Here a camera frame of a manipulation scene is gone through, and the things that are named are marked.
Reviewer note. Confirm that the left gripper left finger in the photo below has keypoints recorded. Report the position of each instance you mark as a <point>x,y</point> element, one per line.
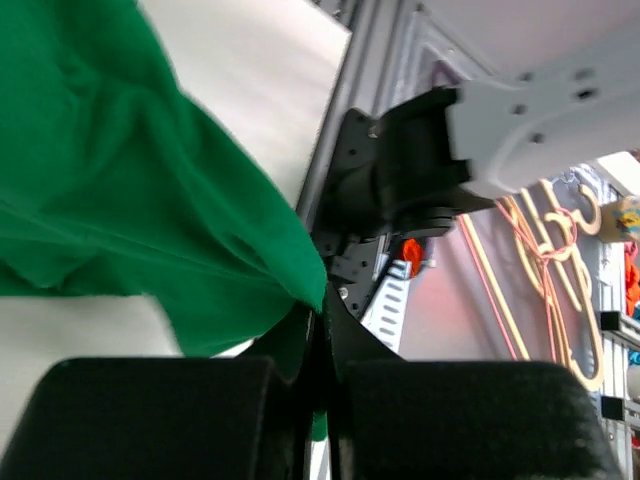
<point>160,418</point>

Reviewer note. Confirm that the bright green t shirt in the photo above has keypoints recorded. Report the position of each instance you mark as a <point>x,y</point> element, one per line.
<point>132,223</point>

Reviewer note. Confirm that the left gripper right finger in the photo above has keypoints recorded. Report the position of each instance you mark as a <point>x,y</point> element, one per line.
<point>390,418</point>

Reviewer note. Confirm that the pile of spare hangers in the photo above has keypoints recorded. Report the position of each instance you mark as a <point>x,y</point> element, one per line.
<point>545,240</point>

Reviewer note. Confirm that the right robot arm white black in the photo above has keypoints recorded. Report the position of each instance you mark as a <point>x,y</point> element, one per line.
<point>458,149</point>

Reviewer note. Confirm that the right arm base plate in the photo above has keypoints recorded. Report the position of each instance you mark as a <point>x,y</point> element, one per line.
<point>350,270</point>

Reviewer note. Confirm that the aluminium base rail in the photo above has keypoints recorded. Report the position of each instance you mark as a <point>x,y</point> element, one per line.
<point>371,81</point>

